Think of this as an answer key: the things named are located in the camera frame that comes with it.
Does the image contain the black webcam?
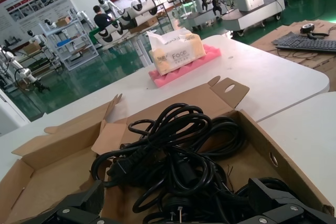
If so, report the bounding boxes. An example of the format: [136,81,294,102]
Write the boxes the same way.
[300,24,330,40]

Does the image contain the flat brown cardboard sheets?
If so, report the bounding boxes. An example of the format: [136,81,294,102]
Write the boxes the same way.
[250,18,336,78]

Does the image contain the black computer keyboard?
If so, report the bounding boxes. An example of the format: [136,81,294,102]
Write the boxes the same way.
[275,36,336,53]

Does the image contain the black power cord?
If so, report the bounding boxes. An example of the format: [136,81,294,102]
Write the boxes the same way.
[132,179,253,224]
[128,104,249,164]
[90,144,218,190]

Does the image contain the pink foam pad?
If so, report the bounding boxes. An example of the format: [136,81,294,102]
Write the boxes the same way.
[148,43,222,89]

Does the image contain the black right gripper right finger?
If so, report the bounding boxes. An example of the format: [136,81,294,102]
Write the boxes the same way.
[235,177,336,224]

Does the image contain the white metal shelf rack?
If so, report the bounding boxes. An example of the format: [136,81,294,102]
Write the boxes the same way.
[39,11,100,72]

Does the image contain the wall display board with photos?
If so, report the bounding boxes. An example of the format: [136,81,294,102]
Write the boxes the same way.
[0,0,78,35]

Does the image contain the white robot arm black gripper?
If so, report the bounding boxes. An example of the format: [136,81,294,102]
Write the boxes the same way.
[0,46,51,94]

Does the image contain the open cardboard box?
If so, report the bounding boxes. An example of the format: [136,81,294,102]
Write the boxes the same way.
[90,76,336,224]
[0,121,106,224]

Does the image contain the white yellow tissue pack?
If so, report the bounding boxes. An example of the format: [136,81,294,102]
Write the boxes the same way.
[146,29,208,76]

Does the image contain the left open cardboard box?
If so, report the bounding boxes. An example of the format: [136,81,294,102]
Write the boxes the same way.
[0,121,106,224]

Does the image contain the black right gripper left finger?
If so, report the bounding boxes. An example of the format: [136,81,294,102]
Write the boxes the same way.
[25,180,106,224]

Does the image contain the person in black shirt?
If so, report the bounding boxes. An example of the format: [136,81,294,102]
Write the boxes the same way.
[93,5,114,29]

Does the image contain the right open cardboard box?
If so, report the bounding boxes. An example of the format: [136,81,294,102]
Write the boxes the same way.
[90,76,336,224]

